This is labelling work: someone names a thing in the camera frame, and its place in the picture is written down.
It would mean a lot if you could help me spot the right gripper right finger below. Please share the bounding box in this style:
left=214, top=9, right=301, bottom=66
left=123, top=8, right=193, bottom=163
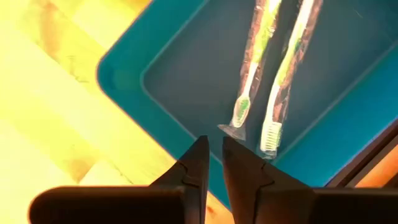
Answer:
left=222, top=136, right=313, bottom=224

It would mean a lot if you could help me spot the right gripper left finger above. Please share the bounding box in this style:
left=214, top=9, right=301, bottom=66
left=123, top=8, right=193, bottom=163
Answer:
left=149, top=135, right=211, bottom=224

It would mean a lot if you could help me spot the green toothbrush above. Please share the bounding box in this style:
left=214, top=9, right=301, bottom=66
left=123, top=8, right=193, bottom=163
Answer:
left=259, top=0, right=324, bottom=159
left=217, top=0, right=282, bottom=141

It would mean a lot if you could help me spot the teal plastic bin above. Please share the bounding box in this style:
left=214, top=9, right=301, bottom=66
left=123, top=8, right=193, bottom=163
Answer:
left=96, top=0, right=398, bottom=209

